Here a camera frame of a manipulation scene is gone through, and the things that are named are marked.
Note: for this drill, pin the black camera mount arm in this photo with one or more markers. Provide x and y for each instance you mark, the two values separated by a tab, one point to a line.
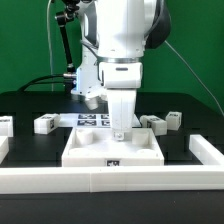
62	18

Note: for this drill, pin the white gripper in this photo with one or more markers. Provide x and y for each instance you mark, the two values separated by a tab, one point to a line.
121	81

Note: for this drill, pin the white marker sheet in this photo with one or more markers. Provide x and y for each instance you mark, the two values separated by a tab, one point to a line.
81	120

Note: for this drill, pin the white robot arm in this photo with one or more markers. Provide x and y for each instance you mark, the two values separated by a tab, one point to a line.
115	34

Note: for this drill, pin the white square tabletop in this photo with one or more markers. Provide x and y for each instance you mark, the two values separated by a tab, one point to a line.
96	147

